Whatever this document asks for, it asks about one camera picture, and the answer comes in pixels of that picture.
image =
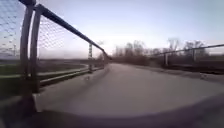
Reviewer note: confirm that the row of bare trees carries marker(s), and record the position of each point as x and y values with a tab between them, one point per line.
133	53

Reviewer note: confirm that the metal mesh railing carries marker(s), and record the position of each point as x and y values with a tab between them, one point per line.
35	50

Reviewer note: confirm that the grey bridge deck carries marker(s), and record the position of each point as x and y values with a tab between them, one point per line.
133	93

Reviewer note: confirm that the grass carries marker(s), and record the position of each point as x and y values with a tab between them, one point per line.
13	85

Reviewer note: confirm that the lattice mast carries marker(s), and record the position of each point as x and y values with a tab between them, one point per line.
90	53

